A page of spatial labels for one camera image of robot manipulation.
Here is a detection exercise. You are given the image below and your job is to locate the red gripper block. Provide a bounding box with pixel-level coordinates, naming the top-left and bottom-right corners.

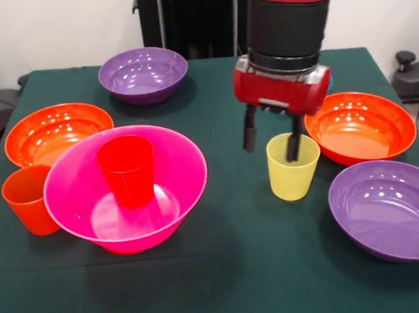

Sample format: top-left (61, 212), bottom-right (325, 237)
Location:
top-left (231, 48), bottom-right (338, 168)

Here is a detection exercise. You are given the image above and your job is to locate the yellow cup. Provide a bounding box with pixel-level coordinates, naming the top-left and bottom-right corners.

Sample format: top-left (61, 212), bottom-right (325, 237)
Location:
top-left (264, 130), bottom-right (326, 204)

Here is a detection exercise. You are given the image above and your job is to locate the large orange bowl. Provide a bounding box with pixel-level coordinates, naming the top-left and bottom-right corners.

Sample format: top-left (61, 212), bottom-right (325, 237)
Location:
top-left (302, 87), bottom-right (419, 171)
top-left (1, 99), bottom-right (118, 171)

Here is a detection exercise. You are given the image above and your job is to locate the large pink bowl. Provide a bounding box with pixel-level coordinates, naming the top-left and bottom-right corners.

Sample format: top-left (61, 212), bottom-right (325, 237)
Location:
top-left (38, 119), bottom-right (215, 262)

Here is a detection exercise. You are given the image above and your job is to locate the red cup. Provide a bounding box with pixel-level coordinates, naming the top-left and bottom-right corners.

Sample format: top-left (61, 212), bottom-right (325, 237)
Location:
top-left (95, 133), bottom-right (159, 212)

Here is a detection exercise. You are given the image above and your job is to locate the purple bowl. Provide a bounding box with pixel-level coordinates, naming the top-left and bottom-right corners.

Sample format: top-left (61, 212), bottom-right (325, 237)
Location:
top-left (96, 44), bottom-right (191, 110)
top-left (325, 157), bottom-right (419, 269)

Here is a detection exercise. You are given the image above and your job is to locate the dark green tablecloth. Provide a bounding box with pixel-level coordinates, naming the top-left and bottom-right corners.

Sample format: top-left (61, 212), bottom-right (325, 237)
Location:
top-left (0, 40), bottom-right (419, 313)

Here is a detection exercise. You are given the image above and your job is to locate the orange cup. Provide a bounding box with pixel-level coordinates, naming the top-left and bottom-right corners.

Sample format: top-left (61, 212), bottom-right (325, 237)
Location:
top-left (0, 163), bottom-right (62, 240)

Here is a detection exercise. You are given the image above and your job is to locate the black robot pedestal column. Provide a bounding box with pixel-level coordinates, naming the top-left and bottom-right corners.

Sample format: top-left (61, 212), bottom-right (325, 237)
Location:
top-left (131, 0), bottom-right (261, 65)

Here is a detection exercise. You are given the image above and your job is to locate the black pedestal leg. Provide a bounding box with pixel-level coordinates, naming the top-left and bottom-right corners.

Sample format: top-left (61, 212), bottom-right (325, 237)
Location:
top-left (0, 74), bottom-right (33, 121)
top-left (389, 49), bottom-right (419, 101)

